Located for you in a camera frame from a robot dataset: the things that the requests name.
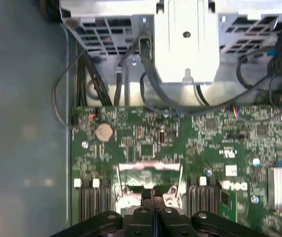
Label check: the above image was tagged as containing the thin black cable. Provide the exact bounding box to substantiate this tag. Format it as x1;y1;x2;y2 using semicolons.
52;23;74;129

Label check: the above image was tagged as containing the CPU socket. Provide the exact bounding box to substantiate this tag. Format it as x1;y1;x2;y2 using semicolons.
115;187;182;217

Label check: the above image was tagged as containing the dark grey PC case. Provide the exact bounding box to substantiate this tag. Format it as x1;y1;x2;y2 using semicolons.
0;0;282;237

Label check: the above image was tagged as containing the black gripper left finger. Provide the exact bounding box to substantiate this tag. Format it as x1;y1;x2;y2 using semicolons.
49;187;155;237

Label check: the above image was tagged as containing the flat black cable with connector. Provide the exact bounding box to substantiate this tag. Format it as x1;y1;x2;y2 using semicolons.
138;33;196;117

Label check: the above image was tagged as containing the round coin battery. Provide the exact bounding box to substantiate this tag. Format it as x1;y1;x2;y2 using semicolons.
95;123;114;142

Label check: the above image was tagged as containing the silver metal drive cage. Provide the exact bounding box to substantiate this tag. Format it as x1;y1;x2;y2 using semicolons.
59;0;282;86

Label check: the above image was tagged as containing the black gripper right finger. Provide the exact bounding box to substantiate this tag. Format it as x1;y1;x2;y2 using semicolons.
153;189;253;237

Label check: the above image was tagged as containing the RAM slot with white clips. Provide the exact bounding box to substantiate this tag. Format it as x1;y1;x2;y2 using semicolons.
91;178;101;217
74;178;83;222
198;176;208;213

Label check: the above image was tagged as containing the RAM slot with black clips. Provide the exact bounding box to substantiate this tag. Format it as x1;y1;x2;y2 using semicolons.
207;178;218;216
82;179;91;220
100;179;110;214
188;177;198;215

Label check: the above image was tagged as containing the green motherboard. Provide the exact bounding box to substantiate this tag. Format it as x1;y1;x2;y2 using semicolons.
70;105;282;237

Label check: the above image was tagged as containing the metal socket cover frame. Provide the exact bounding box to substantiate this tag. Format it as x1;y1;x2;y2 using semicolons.
116;160;183;199

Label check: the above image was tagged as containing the silver CPU plate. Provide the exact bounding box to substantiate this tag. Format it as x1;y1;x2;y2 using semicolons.
120;197;142;210

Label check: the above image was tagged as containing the black cable with white tie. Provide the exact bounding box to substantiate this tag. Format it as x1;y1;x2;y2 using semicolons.
113;48;141;106

